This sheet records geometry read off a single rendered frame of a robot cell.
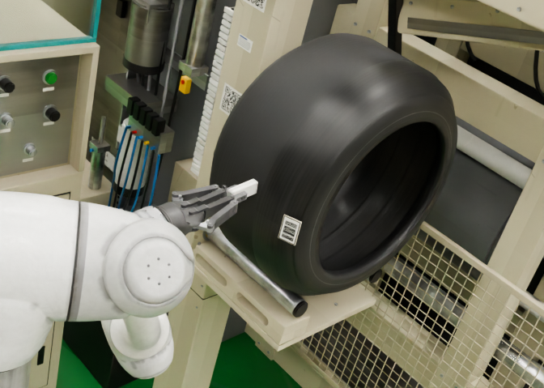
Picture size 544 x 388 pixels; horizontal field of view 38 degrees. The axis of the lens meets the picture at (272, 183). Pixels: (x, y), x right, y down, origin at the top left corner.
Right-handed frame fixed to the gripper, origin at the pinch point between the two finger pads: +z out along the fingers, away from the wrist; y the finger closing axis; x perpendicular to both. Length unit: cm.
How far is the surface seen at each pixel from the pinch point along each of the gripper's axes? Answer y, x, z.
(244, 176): 3.8, 0.3, 3.7
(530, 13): -19, -36, 57
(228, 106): 34.0, 5.8, 24.3
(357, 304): -9, 48, 39
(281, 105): 4.8, -14.0, 12.6
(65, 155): 65, 30, -4
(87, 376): 64, 124, 0
